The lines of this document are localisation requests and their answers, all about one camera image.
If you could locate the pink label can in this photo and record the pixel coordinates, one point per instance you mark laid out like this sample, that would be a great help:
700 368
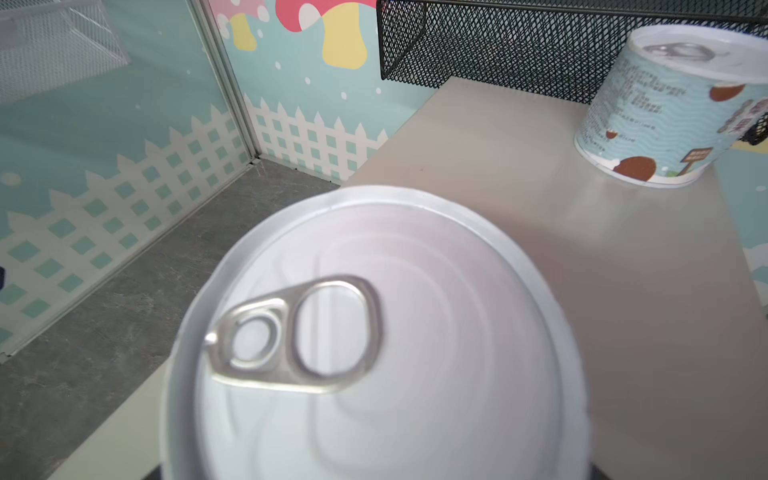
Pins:
375 332

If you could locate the blue label can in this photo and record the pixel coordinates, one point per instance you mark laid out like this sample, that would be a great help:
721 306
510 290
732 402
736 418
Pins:
676 99

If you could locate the beige metal cabinet counter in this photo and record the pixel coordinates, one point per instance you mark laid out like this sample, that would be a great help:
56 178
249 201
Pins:
653 283

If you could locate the black mesh wall basket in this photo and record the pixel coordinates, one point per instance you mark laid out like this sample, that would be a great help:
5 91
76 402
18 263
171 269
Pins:
561 49

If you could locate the white wire wall basket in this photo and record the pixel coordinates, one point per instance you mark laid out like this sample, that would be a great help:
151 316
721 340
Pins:
46 45

